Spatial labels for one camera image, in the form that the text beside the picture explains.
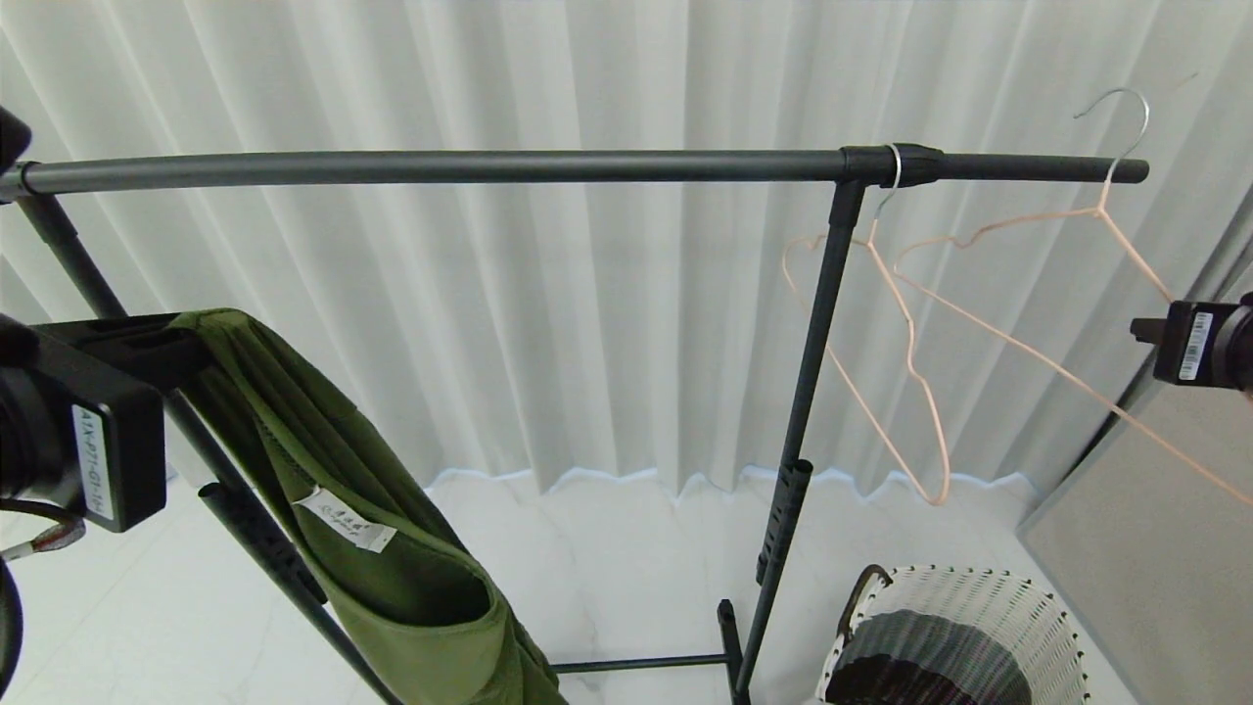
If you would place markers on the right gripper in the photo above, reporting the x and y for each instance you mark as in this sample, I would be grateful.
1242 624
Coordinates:
1224 343

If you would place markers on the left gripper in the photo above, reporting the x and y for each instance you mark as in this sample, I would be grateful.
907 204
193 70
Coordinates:
49 431

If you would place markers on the pink clothes hanger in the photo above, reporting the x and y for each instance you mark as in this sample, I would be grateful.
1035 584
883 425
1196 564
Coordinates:
946 460
1103 201

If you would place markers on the green printed shirt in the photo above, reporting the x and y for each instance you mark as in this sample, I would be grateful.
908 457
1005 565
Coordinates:
411 587

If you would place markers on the white laundry basket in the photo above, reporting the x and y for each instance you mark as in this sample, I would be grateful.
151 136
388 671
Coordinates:
979 597

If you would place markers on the black clothes rack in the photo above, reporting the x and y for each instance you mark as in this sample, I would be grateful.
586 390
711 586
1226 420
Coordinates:
489 166

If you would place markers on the white curtain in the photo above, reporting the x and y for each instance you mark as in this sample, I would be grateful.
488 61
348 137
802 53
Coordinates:
489 313

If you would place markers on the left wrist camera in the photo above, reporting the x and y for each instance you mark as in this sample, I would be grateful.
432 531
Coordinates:
10 137

